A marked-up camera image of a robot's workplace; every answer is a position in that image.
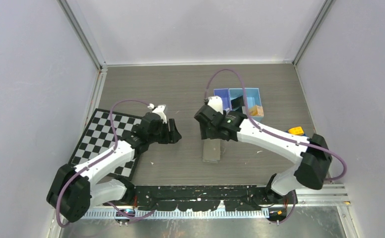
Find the grey blue card holder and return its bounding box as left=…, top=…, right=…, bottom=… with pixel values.
left=202, top=139, right=221, bottom=163

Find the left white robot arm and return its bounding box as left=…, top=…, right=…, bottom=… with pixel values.
left=46, top=113, right=182, bottom=223

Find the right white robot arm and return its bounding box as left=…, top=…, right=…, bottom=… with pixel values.
left=194, top=105, right=332, bottom=204

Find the black card in tray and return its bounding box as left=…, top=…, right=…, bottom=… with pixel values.
left=231, top=95, right=245, bottom=112

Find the orange card stack in tray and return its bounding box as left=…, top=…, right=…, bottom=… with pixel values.
left=249, top=105, right=264, bottom=117

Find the blue three-compartment tray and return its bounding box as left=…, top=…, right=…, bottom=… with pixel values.
left=213, top=88, right=262, bottom=114

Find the black white checkerboard mat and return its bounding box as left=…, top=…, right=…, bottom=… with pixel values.
left=68, top=109, right=141, bottom=166

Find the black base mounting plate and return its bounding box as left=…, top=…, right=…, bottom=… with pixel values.
left=101, top=184, right=298, bottom=213

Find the yellow blue toy block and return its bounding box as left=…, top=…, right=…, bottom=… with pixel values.
left=287, top=126, right=306, bottom=136

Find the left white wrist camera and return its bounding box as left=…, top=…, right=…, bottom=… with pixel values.
left=152, top=104, right=168, bottom=124

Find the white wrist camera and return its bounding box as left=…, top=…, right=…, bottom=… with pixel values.
left=207, top=96, right=223, bottom=114
left=152, top=104, right=168, bottom=124

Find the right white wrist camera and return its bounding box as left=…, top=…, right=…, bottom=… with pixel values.
left=207, top=96, right=223, bottom=114

